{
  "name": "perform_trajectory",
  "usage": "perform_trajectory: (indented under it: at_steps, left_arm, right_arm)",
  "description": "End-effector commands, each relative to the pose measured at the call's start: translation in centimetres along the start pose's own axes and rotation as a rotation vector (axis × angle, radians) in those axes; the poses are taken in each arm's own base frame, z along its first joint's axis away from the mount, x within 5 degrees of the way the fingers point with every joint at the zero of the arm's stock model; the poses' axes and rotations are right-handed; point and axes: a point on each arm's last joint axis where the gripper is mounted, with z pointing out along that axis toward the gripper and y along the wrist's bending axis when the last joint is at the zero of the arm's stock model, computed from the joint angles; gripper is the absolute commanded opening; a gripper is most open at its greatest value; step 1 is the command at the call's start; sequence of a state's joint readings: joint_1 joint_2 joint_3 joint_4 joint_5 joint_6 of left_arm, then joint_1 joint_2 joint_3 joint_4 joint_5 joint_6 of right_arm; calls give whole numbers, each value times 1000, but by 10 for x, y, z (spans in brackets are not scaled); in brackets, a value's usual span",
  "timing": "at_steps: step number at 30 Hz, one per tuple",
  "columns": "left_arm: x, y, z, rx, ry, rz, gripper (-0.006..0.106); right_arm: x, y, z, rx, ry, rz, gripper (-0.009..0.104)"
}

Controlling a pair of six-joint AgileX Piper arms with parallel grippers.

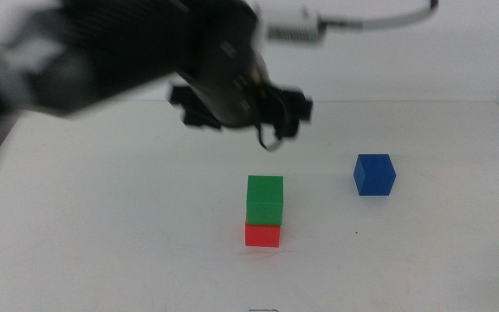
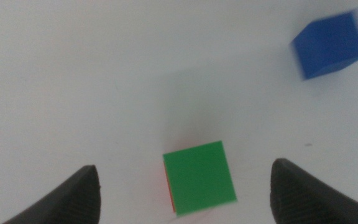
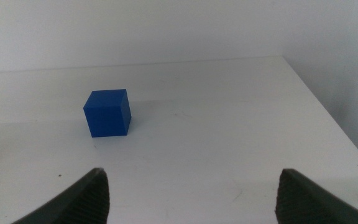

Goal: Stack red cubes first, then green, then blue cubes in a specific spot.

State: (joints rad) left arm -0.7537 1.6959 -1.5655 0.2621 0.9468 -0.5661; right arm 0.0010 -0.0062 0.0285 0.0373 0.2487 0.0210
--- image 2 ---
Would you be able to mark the red cube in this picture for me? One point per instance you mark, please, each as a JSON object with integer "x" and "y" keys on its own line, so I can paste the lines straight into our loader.
{"x": 170, "y": 189}

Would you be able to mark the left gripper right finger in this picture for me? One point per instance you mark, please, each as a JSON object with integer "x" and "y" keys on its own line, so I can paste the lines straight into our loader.
{"x": 300, "y": 199}

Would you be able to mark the green cube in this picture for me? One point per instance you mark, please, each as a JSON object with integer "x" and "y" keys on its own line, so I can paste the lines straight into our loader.
{"x": 199, "y": 177}

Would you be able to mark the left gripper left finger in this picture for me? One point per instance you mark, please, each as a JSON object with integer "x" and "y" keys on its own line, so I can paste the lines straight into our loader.
{"x": 76, "y": 202}

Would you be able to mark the blue cube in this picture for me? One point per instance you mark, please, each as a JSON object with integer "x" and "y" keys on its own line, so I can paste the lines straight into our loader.
{"x": 329, "y": 45}

